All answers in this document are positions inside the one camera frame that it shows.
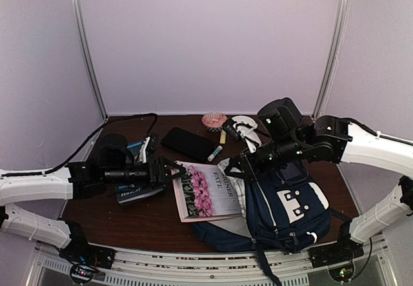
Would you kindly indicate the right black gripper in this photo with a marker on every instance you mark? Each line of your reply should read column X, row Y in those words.
column 252, row 170

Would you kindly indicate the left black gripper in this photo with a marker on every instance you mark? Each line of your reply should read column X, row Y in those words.
column 161, row 169

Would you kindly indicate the white book pink flowers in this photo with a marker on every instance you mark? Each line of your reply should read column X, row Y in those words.
column 204, row 193

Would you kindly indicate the navy blue student backpack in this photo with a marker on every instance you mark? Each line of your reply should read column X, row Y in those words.
column 285, row 210

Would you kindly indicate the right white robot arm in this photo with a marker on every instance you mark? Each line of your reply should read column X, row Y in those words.
column 331, row 139

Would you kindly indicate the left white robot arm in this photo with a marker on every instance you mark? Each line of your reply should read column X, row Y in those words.
column 77, row 180

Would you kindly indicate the white green glue stick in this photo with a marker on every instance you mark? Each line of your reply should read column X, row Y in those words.
column 215, row 153

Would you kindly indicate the yellow highlighter marker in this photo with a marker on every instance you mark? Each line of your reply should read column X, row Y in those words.
column 223, row 137

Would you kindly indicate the black rectangular case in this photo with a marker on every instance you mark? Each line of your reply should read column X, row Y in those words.
column 188, row 144

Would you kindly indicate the white ceramic bowl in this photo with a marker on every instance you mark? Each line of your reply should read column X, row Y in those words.
column 246, row 120

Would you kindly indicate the dark blue Humor book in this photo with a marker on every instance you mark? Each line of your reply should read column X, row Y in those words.
column 129, row 194

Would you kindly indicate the red patterned small bowl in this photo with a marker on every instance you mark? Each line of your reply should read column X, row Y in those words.
column 213, row 121

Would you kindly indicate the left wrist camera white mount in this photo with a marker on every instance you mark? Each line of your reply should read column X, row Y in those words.
column 148, row 148

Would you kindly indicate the front aluminium rail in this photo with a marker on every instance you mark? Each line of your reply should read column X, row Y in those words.
column 142, row 267

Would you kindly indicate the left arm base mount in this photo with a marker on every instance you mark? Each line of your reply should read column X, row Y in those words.
column 86, row 261

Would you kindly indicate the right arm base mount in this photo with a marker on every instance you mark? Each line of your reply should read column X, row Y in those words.
column 338, row 258

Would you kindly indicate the right aluminium frame post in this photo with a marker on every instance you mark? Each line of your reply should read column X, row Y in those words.
column 343, row 7

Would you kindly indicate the aluminium frame post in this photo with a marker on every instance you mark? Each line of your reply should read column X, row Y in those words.
column 87, row 57
column 343, row 7

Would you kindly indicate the left aluminium frame post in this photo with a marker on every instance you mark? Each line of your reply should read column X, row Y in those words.
column 87, row 57

